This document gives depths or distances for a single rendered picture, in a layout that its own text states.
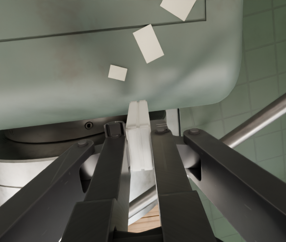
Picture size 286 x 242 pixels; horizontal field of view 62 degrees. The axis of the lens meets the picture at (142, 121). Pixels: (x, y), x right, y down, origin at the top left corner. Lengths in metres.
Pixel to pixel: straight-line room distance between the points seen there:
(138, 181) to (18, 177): 0.15
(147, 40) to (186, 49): 0.04
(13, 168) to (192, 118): 1.40
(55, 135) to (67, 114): 0.07
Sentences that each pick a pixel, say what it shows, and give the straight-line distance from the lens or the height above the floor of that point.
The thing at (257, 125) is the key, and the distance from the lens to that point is 0.19.
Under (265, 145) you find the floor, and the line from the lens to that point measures 1.92.
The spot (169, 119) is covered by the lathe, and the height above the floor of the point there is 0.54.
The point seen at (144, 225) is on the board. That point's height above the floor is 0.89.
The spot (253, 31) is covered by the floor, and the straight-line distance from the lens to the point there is 1.69.
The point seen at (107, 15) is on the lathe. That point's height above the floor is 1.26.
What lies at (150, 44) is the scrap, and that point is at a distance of 0.23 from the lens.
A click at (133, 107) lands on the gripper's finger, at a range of 0.18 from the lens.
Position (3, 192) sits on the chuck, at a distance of 0.35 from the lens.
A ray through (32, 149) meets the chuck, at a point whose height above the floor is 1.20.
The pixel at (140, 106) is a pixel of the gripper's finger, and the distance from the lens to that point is 0.19.
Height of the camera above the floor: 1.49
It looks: 72 degrees down
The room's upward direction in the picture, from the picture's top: 164 degrees clockwise
